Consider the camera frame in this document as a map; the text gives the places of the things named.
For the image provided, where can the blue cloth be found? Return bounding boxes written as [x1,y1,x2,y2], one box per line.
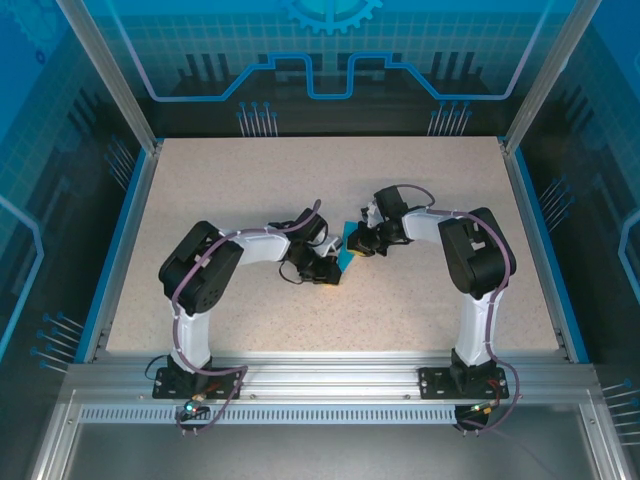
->
[337,221,365,275]

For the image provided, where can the aluminium side rail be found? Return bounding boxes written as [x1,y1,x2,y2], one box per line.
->
[501,148,572,362]
[92,142,165,364]

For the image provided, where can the grey metal floor panel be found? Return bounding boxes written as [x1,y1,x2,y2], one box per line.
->
[64,424,601,480]

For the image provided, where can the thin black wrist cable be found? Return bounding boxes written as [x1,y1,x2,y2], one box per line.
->
[277,259,307,287]

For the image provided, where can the aluminium frame rail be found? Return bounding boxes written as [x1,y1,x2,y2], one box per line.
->
[64,349,597,401]
[27,389,84,480]
[579,394,640,480]

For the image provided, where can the aluminium right frame post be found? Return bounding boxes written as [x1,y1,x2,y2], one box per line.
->
[499,0,605,155]

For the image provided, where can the aluminium left frame post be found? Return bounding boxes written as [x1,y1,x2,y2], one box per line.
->
[54,0,165,156]

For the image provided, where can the blue table edge strip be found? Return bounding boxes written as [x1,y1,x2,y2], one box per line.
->
[513,149,592,364]
[73,149,151,364]

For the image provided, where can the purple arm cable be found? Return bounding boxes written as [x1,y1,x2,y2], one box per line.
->
[397,183,521,437]
[169,198,324,437]

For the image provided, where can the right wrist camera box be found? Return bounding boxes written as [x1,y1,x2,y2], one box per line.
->
[358,199,382,229]

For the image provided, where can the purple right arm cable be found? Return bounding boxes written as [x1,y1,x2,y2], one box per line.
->
[397,183,521,437]

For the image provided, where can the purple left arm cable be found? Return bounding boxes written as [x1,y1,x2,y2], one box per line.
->
[169,198,324,437]

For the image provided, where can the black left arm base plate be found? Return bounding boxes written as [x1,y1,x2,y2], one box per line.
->
[152,366,245,401]

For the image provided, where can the aluminium front frame rail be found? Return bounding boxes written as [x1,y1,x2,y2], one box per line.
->
[64,349,597,401]

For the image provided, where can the aluminium lower frame rail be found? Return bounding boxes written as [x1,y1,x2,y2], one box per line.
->
[27,389,84,480]
[579,394,640,480]

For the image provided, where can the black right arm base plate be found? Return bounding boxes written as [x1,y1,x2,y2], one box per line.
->
[418,366,511,400]

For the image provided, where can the cable connector with green light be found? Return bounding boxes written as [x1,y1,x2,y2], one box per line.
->
[467,399,502,417]
[182,394,210,420]

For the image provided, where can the aluminium frame post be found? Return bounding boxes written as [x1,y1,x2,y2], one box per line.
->
[499,0,605,155]
[54,0,165,156]

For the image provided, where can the slotted grey cable duct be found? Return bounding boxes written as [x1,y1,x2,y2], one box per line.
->
[77,405,460,427]

